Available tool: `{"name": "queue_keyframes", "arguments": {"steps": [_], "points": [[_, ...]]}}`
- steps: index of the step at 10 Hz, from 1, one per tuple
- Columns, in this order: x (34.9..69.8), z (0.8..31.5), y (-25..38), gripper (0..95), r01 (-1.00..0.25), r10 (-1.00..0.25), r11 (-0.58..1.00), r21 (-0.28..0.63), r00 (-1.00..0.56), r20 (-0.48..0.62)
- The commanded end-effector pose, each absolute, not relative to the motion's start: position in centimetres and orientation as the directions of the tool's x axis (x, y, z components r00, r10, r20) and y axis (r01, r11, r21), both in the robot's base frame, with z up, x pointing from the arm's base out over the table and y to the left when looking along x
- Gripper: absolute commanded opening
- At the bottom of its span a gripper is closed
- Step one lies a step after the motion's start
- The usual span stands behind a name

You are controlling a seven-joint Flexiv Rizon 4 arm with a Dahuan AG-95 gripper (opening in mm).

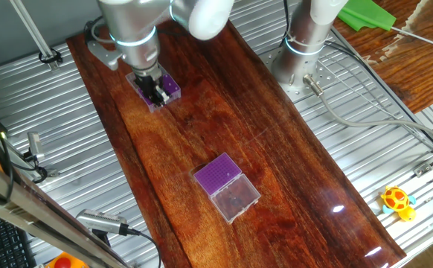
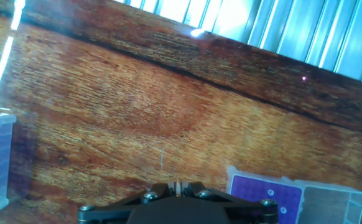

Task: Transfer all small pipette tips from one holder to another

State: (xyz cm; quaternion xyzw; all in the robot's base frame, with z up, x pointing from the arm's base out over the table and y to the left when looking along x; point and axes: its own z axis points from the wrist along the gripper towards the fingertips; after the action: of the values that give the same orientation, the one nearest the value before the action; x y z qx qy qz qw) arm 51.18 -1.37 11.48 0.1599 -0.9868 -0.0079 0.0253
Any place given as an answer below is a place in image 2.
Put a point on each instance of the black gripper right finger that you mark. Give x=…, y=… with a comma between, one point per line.
x=193, y=188

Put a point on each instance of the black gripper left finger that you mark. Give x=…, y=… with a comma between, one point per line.
x=157, y=189

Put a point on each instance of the clear small pipette tip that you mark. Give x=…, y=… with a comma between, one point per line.
x=283, y=210
x=270, y=192
x=178, y=187

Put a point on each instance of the flat purple pipette tip holder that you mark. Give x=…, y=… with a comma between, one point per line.
x=252, y=189

